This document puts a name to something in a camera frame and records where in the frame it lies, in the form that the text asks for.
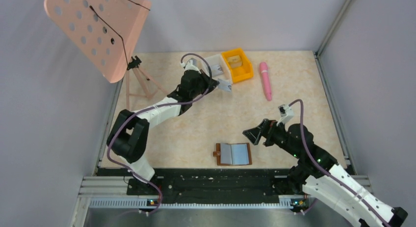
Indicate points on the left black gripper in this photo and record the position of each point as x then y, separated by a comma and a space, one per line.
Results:
205, 81

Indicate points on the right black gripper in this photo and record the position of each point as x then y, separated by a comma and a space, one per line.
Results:
266, 133

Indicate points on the brown leather card holder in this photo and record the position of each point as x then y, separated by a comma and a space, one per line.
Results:
232, 154

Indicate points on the white VIP credit card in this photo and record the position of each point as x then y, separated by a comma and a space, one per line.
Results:
224, 85

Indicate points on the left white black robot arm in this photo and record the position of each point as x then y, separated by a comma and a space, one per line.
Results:
129, 134

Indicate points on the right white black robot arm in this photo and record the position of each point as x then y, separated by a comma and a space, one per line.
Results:
318, 174

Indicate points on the small item in white bin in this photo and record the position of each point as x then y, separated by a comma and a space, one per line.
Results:
216, 70

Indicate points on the white plastic bin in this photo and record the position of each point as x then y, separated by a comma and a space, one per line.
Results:
214, 60

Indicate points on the tan item in yellow bin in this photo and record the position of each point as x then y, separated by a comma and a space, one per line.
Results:
234, 61

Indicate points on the yellow plastic bin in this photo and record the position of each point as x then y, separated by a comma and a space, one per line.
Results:
242, 73

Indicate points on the pink marker pen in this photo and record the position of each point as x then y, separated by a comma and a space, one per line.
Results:
263, 67

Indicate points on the pink perforated music stand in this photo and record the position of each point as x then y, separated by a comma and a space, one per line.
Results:
106, 31

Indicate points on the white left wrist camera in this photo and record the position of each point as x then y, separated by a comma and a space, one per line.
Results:
191, 64

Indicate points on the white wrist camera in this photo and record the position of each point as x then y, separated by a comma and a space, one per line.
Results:
286, 114
191, 64

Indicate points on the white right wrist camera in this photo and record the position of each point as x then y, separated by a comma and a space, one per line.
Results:
286, 114

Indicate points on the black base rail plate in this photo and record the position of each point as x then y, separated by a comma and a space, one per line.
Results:
217, 186

